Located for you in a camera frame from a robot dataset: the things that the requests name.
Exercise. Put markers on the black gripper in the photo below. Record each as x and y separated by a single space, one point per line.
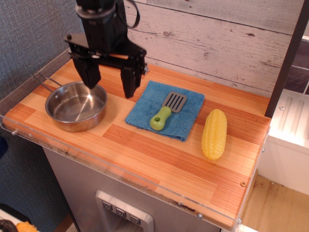
105 42

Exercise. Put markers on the yellow plastic corn cob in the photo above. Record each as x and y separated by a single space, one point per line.
214 135

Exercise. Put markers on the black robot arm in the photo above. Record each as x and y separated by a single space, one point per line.
103 6

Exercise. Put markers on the small steel saucepan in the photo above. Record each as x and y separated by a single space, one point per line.
73 106

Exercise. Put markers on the clear acrylic edge guard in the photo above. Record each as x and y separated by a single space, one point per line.
174 171

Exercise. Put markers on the silver dispenser panel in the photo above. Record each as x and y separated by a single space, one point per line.
118 215

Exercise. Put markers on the orange object bottom left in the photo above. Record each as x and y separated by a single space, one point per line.
25 227

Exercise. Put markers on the white toy sink unit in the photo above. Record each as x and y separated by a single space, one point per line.
285 157

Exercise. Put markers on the grey spatula green handle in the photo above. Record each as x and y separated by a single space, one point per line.
173 103

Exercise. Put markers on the dark right frame post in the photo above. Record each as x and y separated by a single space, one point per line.
289 58

